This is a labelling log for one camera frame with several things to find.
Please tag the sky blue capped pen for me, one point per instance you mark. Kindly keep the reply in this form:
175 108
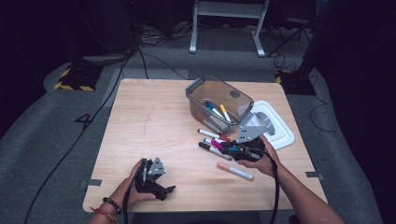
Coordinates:
207 140

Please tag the black capped pen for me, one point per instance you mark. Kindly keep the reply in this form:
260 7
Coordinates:
211 150

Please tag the transparent grey storage box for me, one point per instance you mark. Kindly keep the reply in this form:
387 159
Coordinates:
214 91

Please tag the black tripod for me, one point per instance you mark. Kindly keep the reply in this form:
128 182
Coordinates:
299 30

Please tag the person's right hand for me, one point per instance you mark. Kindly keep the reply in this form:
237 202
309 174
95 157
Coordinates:
269 163

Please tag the white desk frame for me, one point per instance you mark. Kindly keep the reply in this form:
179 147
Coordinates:
229 9

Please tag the magenta capped pen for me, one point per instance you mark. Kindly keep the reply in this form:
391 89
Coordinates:
217 143

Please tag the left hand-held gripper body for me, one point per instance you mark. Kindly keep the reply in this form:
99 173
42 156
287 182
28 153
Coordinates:
148 183

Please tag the rust red capped pen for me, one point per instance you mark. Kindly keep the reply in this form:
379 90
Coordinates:
210 134

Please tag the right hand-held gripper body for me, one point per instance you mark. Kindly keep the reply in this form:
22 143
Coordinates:
250 132

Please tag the peach capped pen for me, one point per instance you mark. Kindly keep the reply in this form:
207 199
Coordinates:
235 171

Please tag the grey tape piece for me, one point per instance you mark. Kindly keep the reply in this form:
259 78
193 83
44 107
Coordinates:
314 175
95 182

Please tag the person's left hand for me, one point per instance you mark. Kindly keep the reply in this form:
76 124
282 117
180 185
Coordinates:
126 194

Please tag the yellow capped pen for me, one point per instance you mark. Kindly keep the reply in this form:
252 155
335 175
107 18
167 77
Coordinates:
224 112

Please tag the grey round stand base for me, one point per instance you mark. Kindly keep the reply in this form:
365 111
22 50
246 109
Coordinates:
102 59

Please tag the black yellow striped stand base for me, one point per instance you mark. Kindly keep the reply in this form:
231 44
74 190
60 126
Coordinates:
295 84
77 77

